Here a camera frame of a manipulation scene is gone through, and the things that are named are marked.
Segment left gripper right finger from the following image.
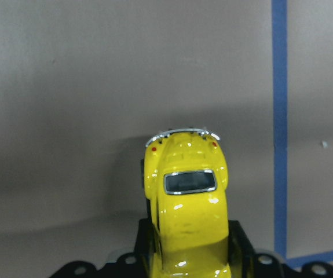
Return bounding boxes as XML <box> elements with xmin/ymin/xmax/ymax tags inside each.
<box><xmin>228</xmin><ymin>220</ymin><xmax>255</xmax><ymax>278</ymax></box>

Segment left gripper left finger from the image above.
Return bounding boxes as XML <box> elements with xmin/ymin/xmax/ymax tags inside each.
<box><xmin>134</xmin><ymin>218</ymin><xmax>160</xmax><ymax>277</ymax></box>

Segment yellow beetle toy car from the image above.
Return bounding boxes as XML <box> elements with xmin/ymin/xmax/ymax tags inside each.
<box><xmin>143</xmin><ymin>128</ymin><xmax>231</xmax><ymax>277</ymax></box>

